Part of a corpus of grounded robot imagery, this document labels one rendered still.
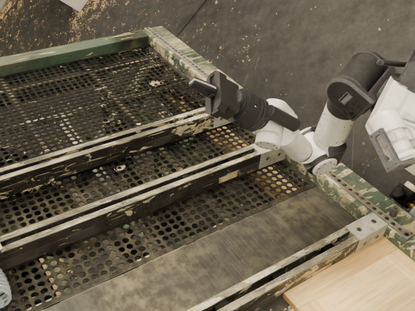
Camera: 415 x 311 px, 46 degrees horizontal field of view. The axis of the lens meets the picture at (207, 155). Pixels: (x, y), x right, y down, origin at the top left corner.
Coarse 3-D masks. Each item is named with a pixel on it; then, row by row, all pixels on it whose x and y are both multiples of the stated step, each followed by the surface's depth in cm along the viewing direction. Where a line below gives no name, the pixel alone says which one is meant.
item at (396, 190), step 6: (396, 186) 161; (402, 186) 164; (408, 186) 164; (414, 186) 163; (396, 192) 161; (402, 192) 160; (408, 192) 162; (414, 192) 164; (396, 198) 164; (402, 198) 162; (408, 198) 162; (414, 198) 165; (402, 204) 162; (414, 204) 168; (414, 210) 161; (414, 216) 160
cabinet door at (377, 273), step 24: (384, 240) 148; (336, 264) 139; (360, 264) 140; (384, 264) 141; (408, 264) 141; (312, 288) 132; (336, 288) 133; (360, 288) 133; (384, 288) 134; (408, 288) 135
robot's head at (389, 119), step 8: (384, 112) 101; (392, 112) 101; (368, 120) 103; (376, 120) 101; (384, 120) 100; (392, 120) 100; (400, 120) 100; (376, 128) 101; (384, 128) 100; (392, 128) 99; (400, 128) 100; (408, 128) 103; (392, 136) 99; (400, 136) 99; (408, 136) 102; (384, 144) 101; (392, 144) 100; (400, 144) 99; (408, 144) 99; (400, 152) 99; (408, 152) 98
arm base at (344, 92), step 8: (376, 56) 122; (384, 72) 122; (392, 72) 121; (336, 80) 118; (344, 80) 116; (352, 80) 116; (384, 80) 119; (328, 88) 121; (336, 88) 119; (344, 88) 118; (352, 88) 116; (360, 88) 116; (376, 88) 117; (328, 96) 122; (336, 96) 121; (344, 96) 119; (352, 96) 117; (360, 96) 116; (368, 96) 115; (376, 96) 116; (336, 104) 122; (344, 104) 121; (352, 104) 119; (360, 104) 117; (368, 104) 116; (344, 112) 122; (352, 112) 121; (360, 112) 119; (352, 120) 122
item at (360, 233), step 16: (352, 224) 145; (368, 224) 145; (384, 224) 146; (320, 240) 139; (336, 240) 140; (352, 240) 140; (368, 240) 144; (304, 256) 134; (320, 256) 134; (336, 256) 137; (272, 272) 129; (288, 272) 129; (304, 272) 131; (240, 288) 124; (256, 288) 128; (272, 288) 125; (288, 288) 130; (208, 304) 119; (224, 304) 120; (240, 304) 120; (256, 304) 125
